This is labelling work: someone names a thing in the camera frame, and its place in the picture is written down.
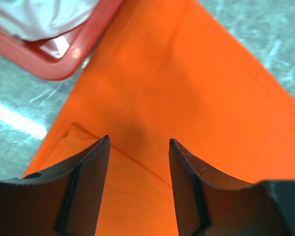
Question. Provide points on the white t shirt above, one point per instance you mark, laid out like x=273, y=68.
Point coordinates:
x=33, y=20

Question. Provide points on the orange t shirt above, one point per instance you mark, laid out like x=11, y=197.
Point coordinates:
x=167, y=69

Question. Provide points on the red plastic bin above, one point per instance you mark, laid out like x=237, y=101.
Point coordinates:
x=58, y=58

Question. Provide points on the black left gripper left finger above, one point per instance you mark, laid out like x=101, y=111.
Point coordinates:
x=61, y=200

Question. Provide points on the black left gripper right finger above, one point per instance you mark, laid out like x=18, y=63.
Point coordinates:
x=209, y=202

